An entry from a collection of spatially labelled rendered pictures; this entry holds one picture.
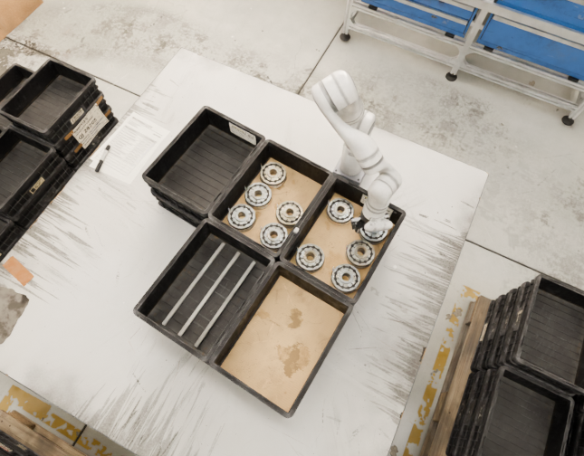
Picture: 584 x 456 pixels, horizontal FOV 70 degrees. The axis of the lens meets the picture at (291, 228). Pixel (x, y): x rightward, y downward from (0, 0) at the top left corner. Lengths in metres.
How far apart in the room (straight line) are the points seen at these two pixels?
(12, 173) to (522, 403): 2.65
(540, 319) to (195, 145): 1.64
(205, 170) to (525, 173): 2.10
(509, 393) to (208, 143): 1.65
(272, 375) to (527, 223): 1.95
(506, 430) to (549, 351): 0.37
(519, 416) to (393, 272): 0.82
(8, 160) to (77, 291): 1.08
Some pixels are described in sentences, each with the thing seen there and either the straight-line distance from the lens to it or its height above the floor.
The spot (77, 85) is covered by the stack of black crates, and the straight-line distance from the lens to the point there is 2.65.
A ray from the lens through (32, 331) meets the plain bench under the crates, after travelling 1.83.
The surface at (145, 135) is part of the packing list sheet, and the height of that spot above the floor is 0.70.
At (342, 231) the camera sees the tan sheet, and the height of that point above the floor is 0.83.
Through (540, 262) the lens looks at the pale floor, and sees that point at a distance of 2.82.
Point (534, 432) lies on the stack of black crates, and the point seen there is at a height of 0.38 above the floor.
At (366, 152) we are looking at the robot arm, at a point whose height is 1.30.
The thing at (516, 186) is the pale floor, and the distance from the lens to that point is 2.99.
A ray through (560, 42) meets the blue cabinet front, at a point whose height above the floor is 0.50.
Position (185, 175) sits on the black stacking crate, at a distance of 1.71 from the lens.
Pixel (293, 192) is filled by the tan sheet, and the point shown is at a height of 0.83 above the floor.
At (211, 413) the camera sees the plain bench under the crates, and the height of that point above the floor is 0.70.
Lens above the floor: 2.26
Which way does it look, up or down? 66 degrees down
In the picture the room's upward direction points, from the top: 3 degrees clockwise
